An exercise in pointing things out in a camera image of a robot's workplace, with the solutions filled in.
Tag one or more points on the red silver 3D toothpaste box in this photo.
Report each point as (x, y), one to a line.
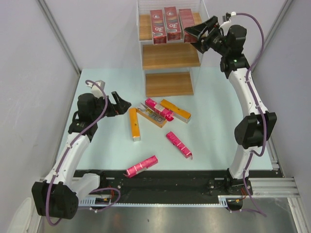
(172, 23)

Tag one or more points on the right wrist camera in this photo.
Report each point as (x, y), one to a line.
(227, 18)

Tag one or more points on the pink toothpaste box upper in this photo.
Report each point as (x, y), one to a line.
(156, 107)

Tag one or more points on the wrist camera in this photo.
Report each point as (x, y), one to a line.
(97, 87)
(227, 18)

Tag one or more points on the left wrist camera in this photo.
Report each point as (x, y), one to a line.
(97, 87)

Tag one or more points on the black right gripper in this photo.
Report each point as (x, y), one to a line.
(212, 25)

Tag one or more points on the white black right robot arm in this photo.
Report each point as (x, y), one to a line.
(255, 129)

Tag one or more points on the clear acrylic wooden shelf unit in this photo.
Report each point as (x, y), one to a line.
(171, 68)

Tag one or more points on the pink toothpaste box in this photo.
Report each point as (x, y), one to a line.
(179, 145)
(140, 167)
(156, 107)

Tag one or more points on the gold silver toothpaste box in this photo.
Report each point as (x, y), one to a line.
(151, 115)

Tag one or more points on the orange toothpaste box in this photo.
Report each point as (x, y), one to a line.
(135, 132)
(178, 112)

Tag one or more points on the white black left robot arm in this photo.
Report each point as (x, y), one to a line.
(57, 195)

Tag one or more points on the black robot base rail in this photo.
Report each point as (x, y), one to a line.
(152, 183)

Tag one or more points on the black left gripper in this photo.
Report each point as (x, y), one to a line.
(119, 108)

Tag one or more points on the dark red toothpaste box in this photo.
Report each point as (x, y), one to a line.
(187, 20)

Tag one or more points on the pink toothpaste box lower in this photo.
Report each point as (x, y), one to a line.
(140, 167)

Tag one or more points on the pink toothpaste box middle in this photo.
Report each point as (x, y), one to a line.
(179, 145)

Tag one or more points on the white slotted cable duct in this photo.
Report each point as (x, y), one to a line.
(101, 201)

